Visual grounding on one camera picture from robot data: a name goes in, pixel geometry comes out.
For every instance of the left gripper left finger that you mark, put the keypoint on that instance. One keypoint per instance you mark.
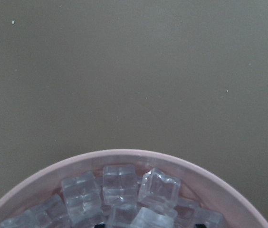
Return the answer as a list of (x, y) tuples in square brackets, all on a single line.
[(100, 226)]

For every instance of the clear ice cubes pile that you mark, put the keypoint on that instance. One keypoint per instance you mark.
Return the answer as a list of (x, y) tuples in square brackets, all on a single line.
[(119, 199)]

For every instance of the pink bowl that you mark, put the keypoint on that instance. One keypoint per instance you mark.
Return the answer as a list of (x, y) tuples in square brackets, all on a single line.
[(198, 184)]

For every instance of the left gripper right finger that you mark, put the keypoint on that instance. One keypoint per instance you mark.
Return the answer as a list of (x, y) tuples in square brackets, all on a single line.
[(198, 226)]

